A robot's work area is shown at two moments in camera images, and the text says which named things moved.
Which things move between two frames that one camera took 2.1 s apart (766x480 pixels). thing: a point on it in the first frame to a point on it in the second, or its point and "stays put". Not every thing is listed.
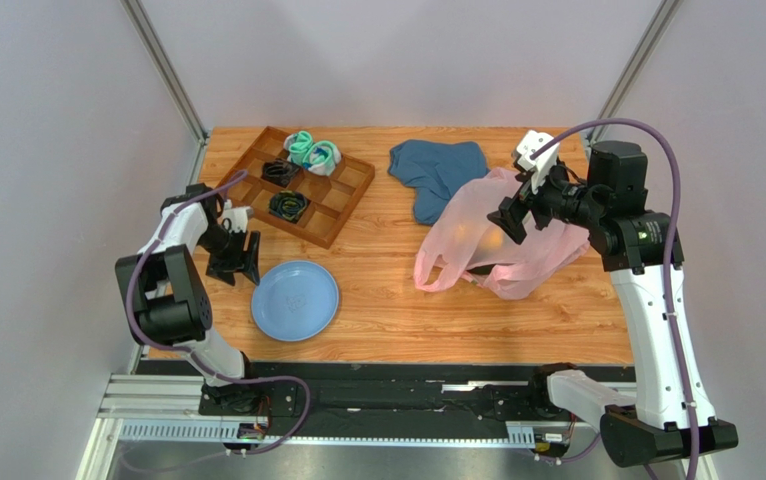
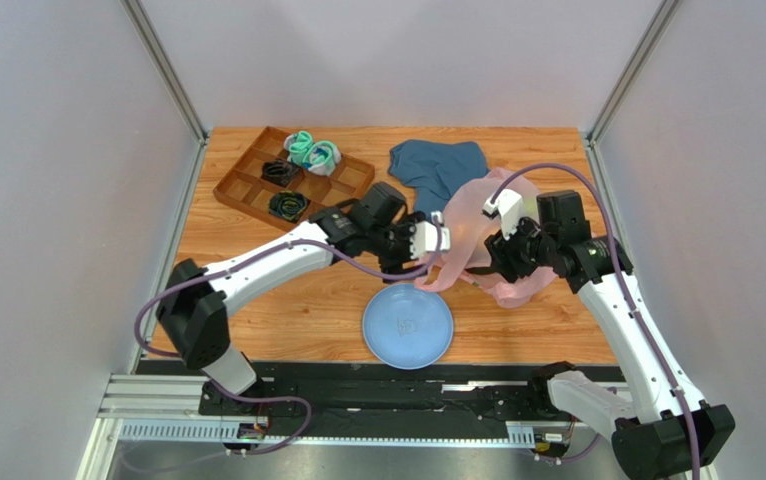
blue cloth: x=436 y=170 stays put
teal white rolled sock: x=295 y=146 stays put
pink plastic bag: x=465 y=243 stays put
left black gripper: x=225 y=272 to x=398 y=265
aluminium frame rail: x=149 y=407 stays put
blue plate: x=295 y=300 to x=406 y=327
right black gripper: x=526 y=204 to x=502 y=250
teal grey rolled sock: x=321 y=157 stays put
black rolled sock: x=280 y=172 stays put
